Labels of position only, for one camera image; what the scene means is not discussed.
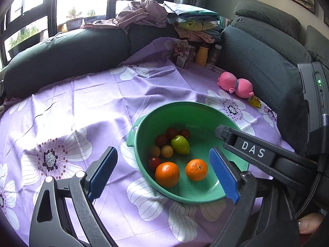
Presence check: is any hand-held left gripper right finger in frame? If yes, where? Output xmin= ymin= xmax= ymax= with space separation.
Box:
xmin=209 ymin=147 xmax=300 ymax=247

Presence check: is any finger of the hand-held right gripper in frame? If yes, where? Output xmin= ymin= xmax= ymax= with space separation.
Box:
xmin=214 ymin=124 xmax=320 ymax=191

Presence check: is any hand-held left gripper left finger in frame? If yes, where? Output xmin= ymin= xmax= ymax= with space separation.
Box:
xmin=29 ymin=146 xmax=118 ymax=247

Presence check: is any red cherry tomato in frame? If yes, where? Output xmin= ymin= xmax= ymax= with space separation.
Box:
xmin=148 ymin=157 xmax=162 ymax=170

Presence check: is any green oval fruit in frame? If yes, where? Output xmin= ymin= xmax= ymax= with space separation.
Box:
xmin=171 ymin=135 xmax=191 ymax=155

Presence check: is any orange tangerine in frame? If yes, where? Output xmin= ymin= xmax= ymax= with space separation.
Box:
xmin=155 ymin=162 xmax=180 ymax=188
xmin=185 ymin=159 xmax=208 ymax=182

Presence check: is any green plastic bowl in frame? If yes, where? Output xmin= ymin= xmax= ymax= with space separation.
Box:
xmin=126 ymin=101 xmax=250 ymax=204

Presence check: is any person's right hand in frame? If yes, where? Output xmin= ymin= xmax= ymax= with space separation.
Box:
xmin=298 ymin=212 xmax=325 ymax=235

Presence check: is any yellow wrapper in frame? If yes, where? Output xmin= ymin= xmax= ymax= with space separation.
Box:
xmin=248 ymin=95 xmax=262 ymax=108

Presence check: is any purple floral cloth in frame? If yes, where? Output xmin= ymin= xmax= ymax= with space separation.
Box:
xmin=0 ymin=36 xmax=296 ymax=247

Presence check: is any pink plush toy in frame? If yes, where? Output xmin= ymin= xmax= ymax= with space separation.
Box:
xmin=218 ymin=72 xmax=255 ymax=99

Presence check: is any dark jar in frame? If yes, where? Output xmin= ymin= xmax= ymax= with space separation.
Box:
xmin=209 ymin=44 xmax=222 ymax=66

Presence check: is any yellow bottle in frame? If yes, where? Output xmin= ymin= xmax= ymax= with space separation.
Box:
xmin=196 ymin=46 xmax=209 ymax=67

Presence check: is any floral patterned box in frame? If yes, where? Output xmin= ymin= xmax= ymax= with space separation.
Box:
xmin=173 ymin=41 xmax=196 ymax=69

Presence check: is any dark grey sofa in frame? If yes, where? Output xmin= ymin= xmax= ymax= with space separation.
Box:
xmin=0 ymin=0 xmax=329 ymax=155

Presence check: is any potted plant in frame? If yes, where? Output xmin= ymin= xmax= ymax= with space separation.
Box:
xmin=8 ymin=31 xmax=42 ymax=57
xmin=65 ymin=8 xmax=84 ymax=31

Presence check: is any stack of folded clothes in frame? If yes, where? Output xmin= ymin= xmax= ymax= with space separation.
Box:
xmin=163 ymin=0 xmax=223 ymax=43

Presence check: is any crumpled mauve cloth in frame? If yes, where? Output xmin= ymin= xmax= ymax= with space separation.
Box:
xmin=81 ymin=0 xmax=170 ymax=35

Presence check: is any braided black cable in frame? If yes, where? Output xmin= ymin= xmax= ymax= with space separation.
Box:
xmin=295 ymin=170 xmax=324 ymax=220

